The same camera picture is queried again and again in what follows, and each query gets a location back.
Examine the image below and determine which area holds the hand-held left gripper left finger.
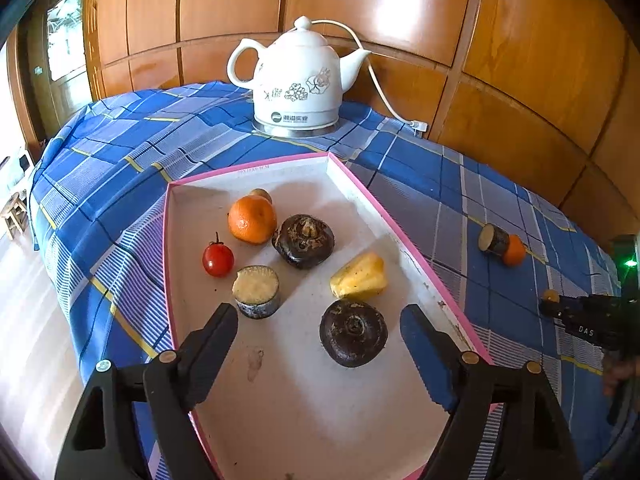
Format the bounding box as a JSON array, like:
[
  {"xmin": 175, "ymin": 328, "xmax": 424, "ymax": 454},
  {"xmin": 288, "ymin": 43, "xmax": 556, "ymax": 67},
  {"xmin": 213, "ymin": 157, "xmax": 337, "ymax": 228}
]
[{"xmin": 54, "ymin": 302, "xmax": 240, "ymax": 480}]

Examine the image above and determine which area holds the person's right hand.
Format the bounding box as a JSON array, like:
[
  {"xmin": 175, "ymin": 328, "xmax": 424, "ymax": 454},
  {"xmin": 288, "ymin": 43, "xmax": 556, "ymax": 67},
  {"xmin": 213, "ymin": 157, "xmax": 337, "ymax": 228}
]
[{"xmin": 602, "ymin": 350, "xmax": 635, "ymax": 397}]

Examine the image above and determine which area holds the dark water chestnut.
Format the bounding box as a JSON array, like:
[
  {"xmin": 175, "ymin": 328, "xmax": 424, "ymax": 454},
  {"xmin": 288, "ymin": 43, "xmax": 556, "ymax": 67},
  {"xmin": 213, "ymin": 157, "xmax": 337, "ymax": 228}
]
[
  {"xmin": 319, "ymin": 299, "xmax": 389, "ymax": 368},
  {"xmin": 272, "ymin": 214, "xmax": 336, "ymax": 269}
]

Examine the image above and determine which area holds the wooden door with glass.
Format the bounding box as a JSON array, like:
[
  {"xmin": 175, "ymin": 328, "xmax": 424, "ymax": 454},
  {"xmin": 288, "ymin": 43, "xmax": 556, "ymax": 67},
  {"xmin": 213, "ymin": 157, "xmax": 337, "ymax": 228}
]
[{"xmin": 17, "ymin": 0, "xmax": 98, "ymax": 143}]

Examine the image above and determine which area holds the small orange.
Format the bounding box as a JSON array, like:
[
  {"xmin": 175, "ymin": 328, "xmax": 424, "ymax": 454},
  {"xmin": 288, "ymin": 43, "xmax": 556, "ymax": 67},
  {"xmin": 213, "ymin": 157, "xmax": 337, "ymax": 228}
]
[{"xmin": 502, "ymin": 234, "xmax": 527, "ymax": 267}]

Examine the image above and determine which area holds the blue checked tablecloth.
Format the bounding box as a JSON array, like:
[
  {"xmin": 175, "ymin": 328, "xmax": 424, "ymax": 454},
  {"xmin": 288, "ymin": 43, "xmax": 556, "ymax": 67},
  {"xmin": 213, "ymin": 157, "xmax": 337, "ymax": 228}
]
[{"xmin": 29, "ymin": 80, "xmax": 640, "ymax": 480}]

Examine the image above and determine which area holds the white kettle power cable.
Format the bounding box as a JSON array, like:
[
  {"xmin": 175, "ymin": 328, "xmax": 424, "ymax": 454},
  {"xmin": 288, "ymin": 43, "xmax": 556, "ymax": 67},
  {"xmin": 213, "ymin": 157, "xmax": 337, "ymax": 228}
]
[{"xmin": 312, "ymin": 19, "xmax": 429, "ymax": 132}]

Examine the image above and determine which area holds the wooden panelled wardrobe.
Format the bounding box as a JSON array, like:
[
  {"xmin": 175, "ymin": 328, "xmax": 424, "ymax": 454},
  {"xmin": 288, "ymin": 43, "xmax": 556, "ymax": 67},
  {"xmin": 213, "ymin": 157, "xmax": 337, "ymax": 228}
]
[{"xmin": 82, "ymin": 0, "xmax": 640, "ymax": 246}]

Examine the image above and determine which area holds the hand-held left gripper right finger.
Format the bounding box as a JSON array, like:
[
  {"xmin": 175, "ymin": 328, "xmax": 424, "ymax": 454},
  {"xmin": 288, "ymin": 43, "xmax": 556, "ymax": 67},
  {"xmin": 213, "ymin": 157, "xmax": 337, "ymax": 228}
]
[{"xmin": 399, "ymin": 304, "xmax": 586, "ymax": 480}]

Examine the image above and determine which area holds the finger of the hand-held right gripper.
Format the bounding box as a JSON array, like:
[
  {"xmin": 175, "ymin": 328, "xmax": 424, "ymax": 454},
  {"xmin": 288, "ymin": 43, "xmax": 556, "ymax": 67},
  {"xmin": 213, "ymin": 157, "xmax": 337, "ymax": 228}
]
[{"xmin": 539, "ymin": 293, "xmax": 602, "ymax": 329}]

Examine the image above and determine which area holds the small wooden stool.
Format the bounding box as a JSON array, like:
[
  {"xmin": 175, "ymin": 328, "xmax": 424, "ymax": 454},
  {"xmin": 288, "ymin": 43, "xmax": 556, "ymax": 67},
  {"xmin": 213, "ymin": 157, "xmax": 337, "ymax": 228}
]
[{"xmin": 0, "ymin": 193, "xmax": 30, "ymax": 241}]

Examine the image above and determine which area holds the dark sugarcane piece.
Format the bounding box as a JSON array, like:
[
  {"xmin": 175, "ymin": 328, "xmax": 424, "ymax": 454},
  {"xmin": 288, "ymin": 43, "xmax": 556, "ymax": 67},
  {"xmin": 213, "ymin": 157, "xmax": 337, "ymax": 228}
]
[
  {"xmin": 478, "ymin": 223, "xmax": 510, "ymax": 257},
  {"xmin": 232, "ymin": 265, "xmax": 281, "ymax": 320}
]

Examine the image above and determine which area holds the red tomato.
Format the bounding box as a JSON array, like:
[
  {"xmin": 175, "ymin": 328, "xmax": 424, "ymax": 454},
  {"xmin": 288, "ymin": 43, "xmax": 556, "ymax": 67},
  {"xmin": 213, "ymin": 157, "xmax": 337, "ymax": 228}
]
[{"xmin": 202, "ymin": 232, "xmax": 235, "ymax": 278}]

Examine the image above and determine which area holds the white tray with pink rim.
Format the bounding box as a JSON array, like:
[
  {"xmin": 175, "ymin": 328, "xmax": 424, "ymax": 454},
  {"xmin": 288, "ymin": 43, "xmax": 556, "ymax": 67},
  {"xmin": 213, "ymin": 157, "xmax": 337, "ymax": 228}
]
[{"xmin": 162, "ymin": 151, "xmax": 503, "ymax": 480}]

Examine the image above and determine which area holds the large orange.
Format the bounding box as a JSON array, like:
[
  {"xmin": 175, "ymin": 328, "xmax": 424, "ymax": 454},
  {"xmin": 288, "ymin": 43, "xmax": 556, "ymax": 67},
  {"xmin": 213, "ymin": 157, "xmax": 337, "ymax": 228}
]
[{"xmin": 228, "ymin": 195, "xmax": 278, "ymax": 245}]

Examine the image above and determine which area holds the yellow starfruit piece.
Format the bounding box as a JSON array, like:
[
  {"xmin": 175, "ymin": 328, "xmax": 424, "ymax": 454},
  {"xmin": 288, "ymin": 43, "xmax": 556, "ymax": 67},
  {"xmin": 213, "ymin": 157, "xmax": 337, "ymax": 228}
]
[{"xmin": 330, "ymin": 253, "xmax": 388, "ymax": 300}]

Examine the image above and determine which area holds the white ceramic electric kettle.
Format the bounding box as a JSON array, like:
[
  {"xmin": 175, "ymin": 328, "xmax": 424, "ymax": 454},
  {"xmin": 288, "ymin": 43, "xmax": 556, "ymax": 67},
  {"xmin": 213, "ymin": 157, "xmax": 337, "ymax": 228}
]
[{"xmin": 227, "ymin": 16, "xmax": 372, "ymax": 137}]

